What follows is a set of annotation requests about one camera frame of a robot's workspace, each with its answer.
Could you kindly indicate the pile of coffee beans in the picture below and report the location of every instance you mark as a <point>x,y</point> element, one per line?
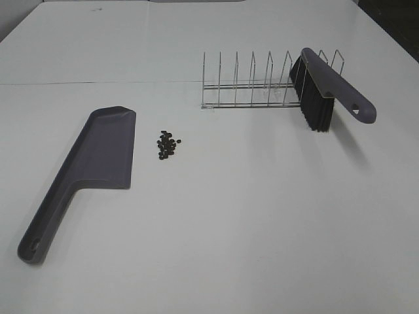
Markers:
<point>166,145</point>

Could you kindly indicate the chrome wire dish rack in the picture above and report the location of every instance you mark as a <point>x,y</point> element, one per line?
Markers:
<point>272,88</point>

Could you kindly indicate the purple plastic dustpan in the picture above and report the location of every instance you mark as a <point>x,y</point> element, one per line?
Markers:
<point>101,157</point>

